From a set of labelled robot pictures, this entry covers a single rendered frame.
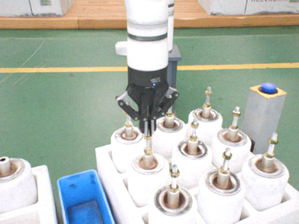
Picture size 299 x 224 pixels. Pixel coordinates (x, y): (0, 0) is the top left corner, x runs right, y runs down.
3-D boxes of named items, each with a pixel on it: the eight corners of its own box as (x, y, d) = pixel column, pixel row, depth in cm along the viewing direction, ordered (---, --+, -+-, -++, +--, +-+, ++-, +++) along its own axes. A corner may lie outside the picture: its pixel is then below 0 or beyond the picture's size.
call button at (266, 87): (257, 90, 85) (258, 83, 84) (267, 87, 86) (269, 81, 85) (267, 96, 82) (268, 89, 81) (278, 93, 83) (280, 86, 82)
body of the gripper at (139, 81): (130, 70, 49) (132, 117, 54) (176, 63, 52) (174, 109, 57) (120, 54, 55) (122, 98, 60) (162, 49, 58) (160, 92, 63)
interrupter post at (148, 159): (141, 161, 67) (141, 150, 66) (151, 160, 68) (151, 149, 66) (144, 168, 65) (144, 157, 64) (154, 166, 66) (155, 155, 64)
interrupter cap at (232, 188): (237, 172, 65) (238, 169, 64) (244, 198, 58) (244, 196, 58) (203, 169, 65) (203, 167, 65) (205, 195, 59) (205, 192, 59)
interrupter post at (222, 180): (227, 179, 63) (229, 167, 61) (228, 188, 61) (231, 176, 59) (215, 178, 63) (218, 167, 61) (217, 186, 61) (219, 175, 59)
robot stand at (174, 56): (142, 106, 137) (141, 45, 122) (173, 106, 138) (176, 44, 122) (143, 124, 125) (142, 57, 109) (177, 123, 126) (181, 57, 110)
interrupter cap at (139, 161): (127, 157, 69) (127, 154, 68) (158, 151, 71) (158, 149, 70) (136, 179, 63) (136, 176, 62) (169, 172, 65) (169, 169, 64)
